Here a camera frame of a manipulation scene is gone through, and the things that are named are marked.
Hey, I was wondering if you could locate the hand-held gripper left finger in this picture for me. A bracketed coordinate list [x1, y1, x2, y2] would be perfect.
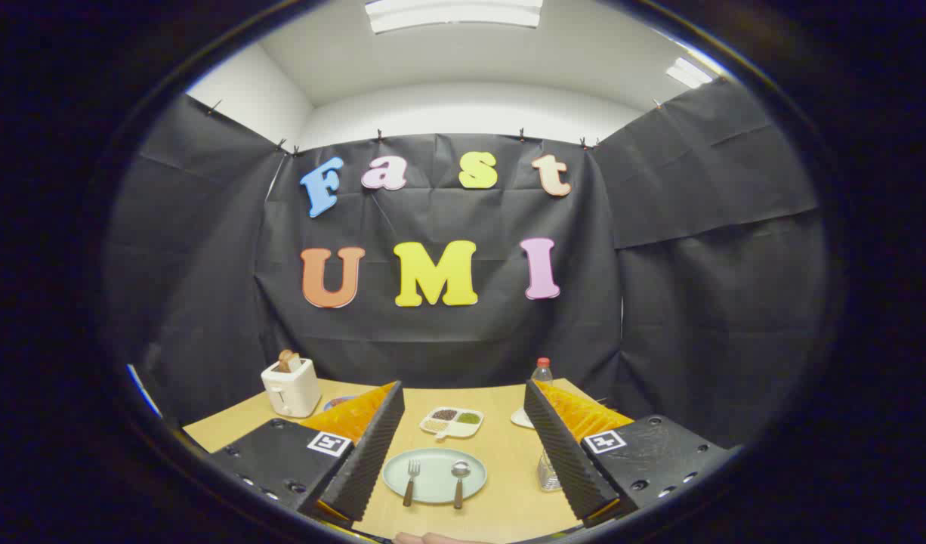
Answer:
[206, 380, 406, 530]

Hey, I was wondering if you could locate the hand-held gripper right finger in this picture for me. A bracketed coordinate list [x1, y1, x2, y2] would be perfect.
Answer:
[523, 379, 736, 530]

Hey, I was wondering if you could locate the pale green plate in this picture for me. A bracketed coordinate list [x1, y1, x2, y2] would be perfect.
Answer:
[381, 447, 488, 505]

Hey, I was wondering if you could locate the white divided tray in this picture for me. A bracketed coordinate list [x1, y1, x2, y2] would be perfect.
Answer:
[419, 406, 485, 440]

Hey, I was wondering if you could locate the white toaster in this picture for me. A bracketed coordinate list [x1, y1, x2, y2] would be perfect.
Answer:
[261, 357, 322, 419]

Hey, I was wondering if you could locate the black backdrop cloth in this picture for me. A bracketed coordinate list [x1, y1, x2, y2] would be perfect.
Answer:
[104, 76, 830, 454]

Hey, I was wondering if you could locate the small ceiling light panel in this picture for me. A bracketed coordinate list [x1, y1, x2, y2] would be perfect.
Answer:
[665, 57, 715, 90]

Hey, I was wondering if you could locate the large ceiling light panel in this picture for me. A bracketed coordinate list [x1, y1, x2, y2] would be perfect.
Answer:
[365, 0, 545, 35]

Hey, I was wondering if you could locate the metal wire rack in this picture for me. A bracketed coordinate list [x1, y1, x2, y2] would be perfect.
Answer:
[537, 450, 563, 493]

